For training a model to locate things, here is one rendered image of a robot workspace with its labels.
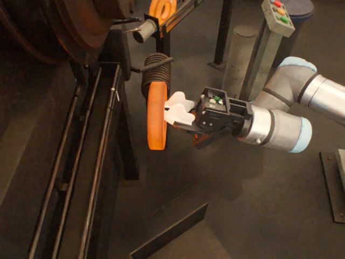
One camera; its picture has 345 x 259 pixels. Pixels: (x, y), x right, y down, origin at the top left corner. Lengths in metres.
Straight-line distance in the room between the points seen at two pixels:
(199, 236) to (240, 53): 1.04
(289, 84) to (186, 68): 1.32
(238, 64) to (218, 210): 0.78
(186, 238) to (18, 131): 0.46
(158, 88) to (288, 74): 0.37
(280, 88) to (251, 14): 2.00
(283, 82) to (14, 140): 0.65
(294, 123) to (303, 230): 0.89
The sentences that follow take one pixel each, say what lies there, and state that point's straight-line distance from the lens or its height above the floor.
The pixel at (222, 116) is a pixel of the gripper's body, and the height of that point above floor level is 0.87.
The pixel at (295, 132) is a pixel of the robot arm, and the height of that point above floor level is 0.81.
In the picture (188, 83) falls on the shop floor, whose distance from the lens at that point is 1.91.
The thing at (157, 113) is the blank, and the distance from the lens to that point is 0.55.
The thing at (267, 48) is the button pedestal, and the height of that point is 0.42.
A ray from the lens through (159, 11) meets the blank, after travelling 1.19.
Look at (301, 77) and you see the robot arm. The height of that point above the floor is 0.83.
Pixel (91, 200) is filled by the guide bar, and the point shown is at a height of 0.69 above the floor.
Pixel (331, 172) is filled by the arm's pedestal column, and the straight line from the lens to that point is 1.69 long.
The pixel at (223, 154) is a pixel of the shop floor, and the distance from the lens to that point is 1.56.
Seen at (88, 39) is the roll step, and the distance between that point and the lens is 0.57.
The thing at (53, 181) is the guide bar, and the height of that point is 0.74.
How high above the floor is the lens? 1.30
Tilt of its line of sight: 53 degrees down
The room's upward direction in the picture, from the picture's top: straight up
